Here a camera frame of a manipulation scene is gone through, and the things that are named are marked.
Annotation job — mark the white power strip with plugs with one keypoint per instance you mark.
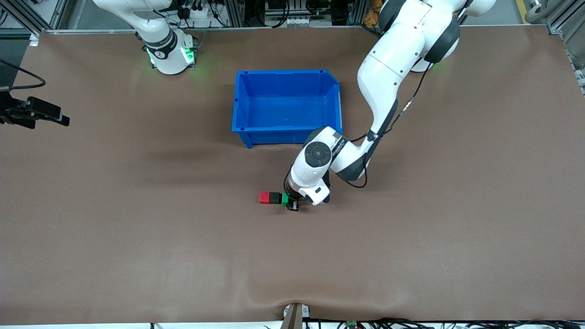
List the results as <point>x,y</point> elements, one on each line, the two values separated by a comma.
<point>199,13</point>

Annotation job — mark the red cube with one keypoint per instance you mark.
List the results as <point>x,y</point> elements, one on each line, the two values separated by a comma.
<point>264,197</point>

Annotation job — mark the brown grey mount bracket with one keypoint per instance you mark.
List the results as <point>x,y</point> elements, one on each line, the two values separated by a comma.
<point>295,317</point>

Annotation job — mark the blue plastic storage bin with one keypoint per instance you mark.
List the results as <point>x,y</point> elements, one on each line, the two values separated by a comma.
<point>283,100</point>

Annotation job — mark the aluminium frame profile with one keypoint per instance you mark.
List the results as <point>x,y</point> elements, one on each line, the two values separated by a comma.
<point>27,18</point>
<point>569,27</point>

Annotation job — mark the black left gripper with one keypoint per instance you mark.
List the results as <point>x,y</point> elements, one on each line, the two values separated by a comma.
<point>289,187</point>

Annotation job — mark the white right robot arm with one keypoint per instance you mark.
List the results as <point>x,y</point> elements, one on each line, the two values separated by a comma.
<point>164,50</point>

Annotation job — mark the green cube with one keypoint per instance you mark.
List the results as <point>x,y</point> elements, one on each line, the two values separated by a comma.
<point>284,198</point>

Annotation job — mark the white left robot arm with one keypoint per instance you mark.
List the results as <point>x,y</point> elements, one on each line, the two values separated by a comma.
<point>393,59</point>

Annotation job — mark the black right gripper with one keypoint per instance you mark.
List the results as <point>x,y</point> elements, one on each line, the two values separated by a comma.
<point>13,113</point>

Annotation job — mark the black cube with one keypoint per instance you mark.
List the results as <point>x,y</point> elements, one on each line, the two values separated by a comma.
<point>274,198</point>

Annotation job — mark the orange packaged items pile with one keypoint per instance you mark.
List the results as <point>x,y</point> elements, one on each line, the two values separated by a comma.
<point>372,13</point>

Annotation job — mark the brown table mat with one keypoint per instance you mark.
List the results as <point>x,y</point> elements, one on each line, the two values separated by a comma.
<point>114,228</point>

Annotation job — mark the long aluminium frame rail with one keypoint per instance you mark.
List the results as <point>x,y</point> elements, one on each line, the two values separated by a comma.
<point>274,29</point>

